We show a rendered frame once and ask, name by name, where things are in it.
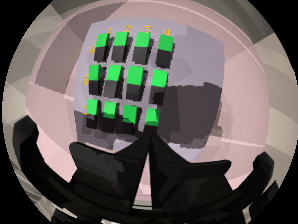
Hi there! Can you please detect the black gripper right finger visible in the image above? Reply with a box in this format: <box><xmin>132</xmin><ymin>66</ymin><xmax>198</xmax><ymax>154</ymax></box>
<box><xmin>149</xmin><ymin>132</ymin><xmax>231</xmax><ymax>210</ymax></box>

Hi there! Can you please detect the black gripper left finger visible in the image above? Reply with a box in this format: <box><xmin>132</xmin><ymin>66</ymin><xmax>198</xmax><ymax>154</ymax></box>
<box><xmin>69</xmin><ymin>131</ymin><xmax>152</xmax><ymax>208</ymax></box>

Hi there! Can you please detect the grey switch panel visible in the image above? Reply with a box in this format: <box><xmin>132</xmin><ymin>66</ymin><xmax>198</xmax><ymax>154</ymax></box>
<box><xmin>73</xmin><ymin>18</ymin><xmax>225</xmax><ymax>160</ymax></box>

